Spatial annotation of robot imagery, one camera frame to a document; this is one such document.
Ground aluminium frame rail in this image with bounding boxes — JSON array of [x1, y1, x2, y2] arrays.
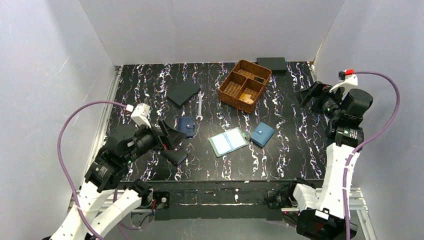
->
[[61, 66, 157, 240]]

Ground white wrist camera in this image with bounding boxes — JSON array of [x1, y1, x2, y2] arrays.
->
[[329, 69, 358, 95], [125, 103, 152, 129]]

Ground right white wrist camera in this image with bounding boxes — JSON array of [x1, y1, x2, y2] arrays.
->
[[329, 69, 358, 95]]

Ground black VIP credit card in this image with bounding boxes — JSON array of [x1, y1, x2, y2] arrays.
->
[[254, 76, 265, 84]]

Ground brown woven divided basket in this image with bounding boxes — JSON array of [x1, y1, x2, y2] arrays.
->
[[218, 59, 272, 114]]

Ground black card holder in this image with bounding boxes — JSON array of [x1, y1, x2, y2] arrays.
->
[[161, 149, 188, 167]]

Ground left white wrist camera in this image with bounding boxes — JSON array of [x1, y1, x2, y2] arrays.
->
[[125, 103, 152, 129]]

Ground brown credit card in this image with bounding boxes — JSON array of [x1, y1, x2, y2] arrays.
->
[[239, 93, 254, 105]]

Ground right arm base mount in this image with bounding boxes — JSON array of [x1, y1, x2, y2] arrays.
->
[[264, 178, 316, 209]]

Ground green card holder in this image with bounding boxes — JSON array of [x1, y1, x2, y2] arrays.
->
[[208, 127, 248, 158]]

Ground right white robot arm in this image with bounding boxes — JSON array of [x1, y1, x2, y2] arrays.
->
[[290, 81, 373, 240]]

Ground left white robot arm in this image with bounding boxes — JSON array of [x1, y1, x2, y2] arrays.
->
[[48, 120, 187, 240]]

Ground light blue card holder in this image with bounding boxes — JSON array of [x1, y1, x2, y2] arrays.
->
[[250, 122, 275, 148]]

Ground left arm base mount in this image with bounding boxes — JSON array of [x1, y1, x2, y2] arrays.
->
[[129, 179, 170, 210]]

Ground navy blue card holder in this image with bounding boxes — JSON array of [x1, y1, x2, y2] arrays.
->
[[177, 116, 195, 139]]

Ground black flat square pad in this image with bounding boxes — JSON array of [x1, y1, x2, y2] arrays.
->
[[166, 80, 201, 108]]

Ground black rectangular box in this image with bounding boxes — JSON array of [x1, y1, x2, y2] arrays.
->
[[256, 57, 288, 74]]

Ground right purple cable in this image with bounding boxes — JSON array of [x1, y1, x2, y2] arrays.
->
[[341, 70, 401, 240]]

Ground silver open-end wrench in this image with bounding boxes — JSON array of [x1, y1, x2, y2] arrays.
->
[[195, 91, 204, 121]]

